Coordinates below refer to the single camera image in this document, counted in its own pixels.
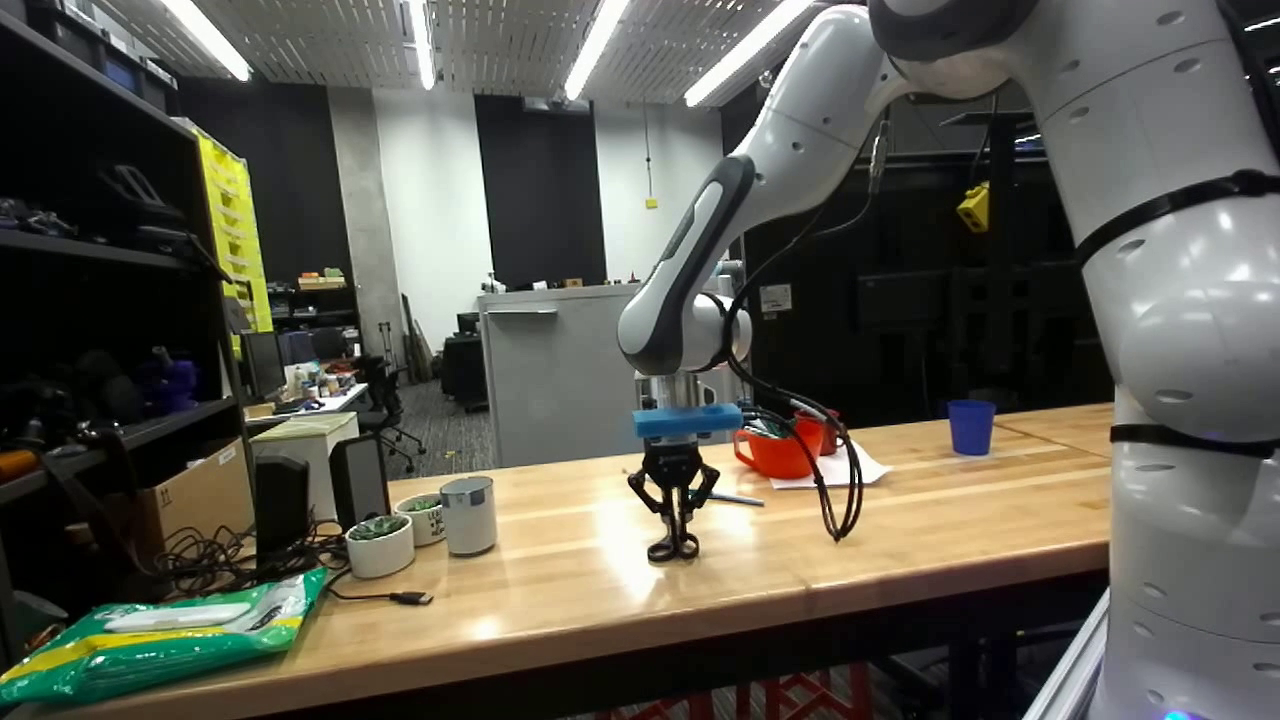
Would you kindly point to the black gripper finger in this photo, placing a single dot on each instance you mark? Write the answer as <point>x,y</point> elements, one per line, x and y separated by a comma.
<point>706,481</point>
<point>641,485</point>

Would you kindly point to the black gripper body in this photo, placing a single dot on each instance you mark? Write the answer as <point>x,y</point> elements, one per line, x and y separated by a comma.
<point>675,462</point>

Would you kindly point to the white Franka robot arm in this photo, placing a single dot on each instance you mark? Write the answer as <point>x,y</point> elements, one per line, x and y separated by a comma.
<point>1172,335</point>

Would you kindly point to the thin marker pen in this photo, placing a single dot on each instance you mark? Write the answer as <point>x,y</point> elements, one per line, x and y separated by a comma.
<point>736,502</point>

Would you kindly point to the orange red bowl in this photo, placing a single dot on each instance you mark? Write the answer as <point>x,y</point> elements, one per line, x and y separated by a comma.
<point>774,459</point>

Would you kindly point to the grey metal cabinet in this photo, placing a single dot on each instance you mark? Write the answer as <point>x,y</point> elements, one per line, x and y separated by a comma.
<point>565,374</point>

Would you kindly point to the white paper sheet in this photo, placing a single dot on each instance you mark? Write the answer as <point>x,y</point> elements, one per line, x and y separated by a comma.
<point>859,471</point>

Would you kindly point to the white cylindrical cup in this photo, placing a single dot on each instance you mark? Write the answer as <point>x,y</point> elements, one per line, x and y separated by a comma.
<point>469,514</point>

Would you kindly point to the small white cup green contents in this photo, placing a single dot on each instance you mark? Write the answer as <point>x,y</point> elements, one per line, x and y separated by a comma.
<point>424,520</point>

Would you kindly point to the red plastic crate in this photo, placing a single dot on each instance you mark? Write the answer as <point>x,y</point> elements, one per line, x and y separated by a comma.
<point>803,696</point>

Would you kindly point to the white bowl green contents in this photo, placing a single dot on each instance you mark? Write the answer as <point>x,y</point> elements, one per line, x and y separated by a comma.
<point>382,547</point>

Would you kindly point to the black office chair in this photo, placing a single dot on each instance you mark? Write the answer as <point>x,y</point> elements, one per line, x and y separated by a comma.
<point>385,403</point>

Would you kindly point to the blue plastic cup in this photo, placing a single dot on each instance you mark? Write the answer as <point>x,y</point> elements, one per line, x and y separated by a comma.
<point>971,424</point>

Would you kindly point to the black flat speaker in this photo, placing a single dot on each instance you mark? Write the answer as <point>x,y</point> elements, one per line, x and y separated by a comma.
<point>360,481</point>

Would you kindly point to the black box speaker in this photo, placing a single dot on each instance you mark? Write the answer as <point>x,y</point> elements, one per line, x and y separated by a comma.
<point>281,507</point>

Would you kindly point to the yellow hanging tag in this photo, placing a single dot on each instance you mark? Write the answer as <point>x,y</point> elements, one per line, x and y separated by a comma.
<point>979,205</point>

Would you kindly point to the ceiling light strip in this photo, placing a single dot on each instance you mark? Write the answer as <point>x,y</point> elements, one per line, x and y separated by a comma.
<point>599,44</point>
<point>744,55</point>
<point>205,37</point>
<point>421,42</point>

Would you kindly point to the cardboard box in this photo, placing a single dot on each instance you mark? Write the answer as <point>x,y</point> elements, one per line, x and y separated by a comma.
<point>203,502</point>

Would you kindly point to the yellow bin rack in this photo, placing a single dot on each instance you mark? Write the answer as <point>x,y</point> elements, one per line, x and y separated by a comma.
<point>239,234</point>

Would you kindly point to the green wipes package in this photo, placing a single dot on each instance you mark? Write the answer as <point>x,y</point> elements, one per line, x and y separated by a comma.
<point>161,643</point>

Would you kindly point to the black shelf unit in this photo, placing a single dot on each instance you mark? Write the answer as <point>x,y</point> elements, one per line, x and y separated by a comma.
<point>95,265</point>

